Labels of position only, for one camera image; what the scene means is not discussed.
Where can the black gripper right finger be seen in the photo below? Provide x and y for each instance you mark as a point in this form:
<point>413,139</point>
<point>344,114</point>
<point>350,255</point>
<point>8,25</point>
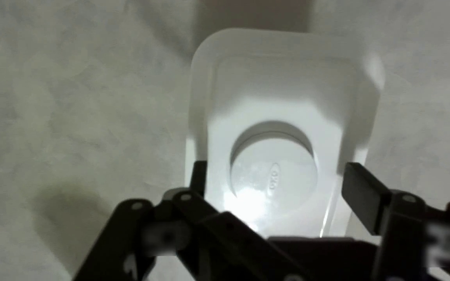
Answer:
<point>418,239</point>

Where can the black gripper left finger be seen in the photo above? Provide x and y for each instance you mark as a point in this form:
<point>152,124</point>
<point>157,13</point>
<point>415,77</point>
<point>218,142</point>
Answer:
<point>210,239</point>

